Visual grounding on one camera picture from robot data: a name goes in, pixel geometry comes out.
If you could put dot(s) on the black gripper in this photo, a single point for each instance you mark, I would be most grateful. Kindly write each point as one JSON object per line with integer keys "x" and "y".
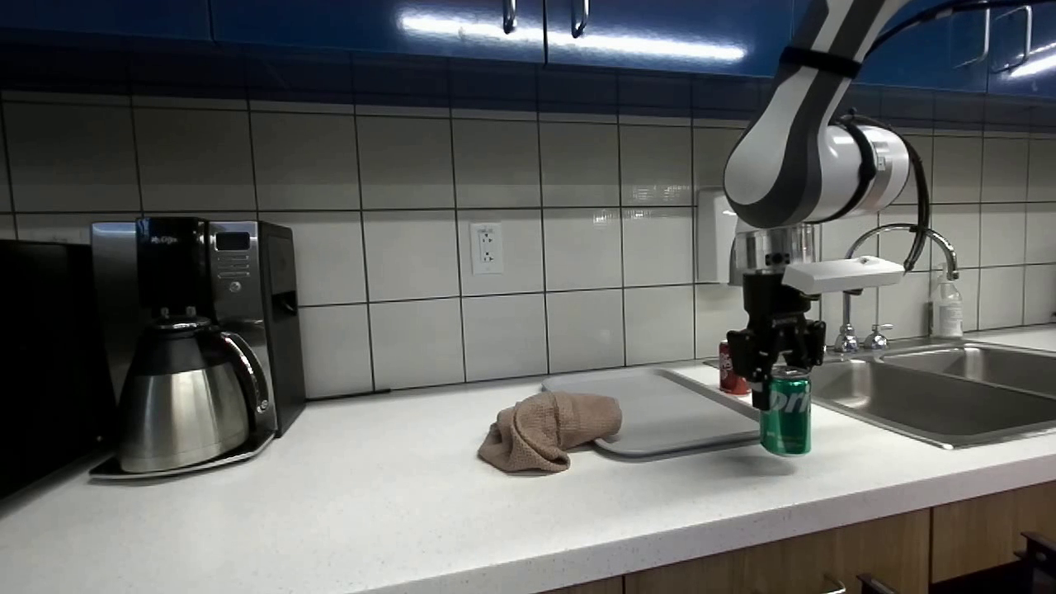
{"x": 776, "y": 332}

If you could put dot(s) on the green Sprite can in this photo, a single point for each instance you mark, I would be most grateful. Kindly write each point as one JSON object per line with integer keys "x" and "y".
{"x": 785, "y": 416}

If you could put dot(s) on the red Dr Pepper can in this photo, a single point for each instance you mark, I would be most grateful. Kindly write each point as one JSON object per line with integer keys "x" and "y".
{"x": 729, "y": 381}

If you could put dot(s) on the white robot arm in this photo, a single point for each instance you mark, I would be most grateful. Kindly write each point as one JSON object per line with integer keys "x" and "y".
{"x": 801, "y": 167}

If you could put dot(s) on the grey plastic tray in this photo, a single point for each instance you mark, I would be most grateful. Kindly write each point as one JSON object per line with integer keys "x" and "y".
{"x": 665, "y": 412}

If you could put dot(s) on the chrome gooseneck faucet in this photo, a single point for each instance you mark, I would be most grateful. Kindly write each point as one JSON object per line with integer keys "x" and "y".
{"x": 874, "y": 337}

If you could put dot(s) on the stainless steel double sink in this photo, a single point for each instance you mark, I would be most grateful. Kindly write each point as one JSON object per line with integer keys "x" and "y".
{"x": 947, "y": 397}

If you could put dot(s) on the clear soap pump bottle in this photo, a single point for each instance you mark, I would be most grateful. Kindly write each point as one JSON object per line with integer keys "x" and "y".
{"x": 945, "y": 310}

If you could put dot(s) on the brown crumpled cloth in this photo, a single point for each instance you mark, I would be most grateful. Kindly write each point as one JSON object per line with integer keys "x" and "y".
{"x": 539, "y": 433}

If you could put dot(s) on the wooden lower cabinets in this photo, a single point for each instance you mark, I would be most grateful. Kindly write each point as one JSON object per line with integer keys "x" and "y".
{"x": 977, "y": 544}

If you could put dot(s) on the steel black coffee maker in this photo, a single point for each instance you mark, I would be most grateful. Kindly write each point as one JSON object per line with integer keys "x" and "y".
{"x": 203, "y": 340}

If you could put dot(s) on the black microwave oven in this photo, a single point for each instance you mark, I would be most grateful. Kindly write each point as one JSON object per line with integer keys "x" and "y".
{"x": 56, "y": 401}

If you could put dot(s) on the blue upper cabinets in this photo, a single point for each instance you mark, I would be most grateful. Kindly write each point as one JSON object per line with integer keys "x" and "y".
{"x": 665, "y": 58}

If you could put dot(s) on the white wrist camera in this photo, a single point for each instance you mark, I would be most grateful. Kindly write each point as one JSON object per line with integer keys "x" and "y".
{"x": 840, "y": 275}

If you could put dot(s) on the white wall power outlet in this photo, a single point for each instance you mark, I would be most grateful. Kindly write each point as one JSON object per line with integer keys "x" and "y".
{"x": 487, "y": 247}

